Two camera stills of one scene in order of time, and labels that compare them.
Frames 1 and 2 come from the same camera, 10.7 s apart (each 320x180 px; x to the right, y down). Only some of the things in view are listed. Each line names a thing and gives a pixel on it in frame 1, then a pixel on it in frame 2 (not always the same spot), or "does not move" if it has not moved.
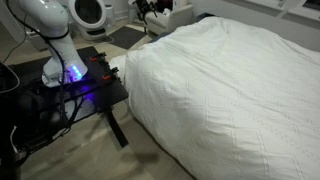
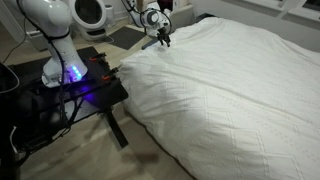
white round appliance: [90, 17] does not move
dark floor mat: [127, 37] does not move
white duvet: [226, 100] does not move
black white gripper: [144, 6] -> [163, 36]
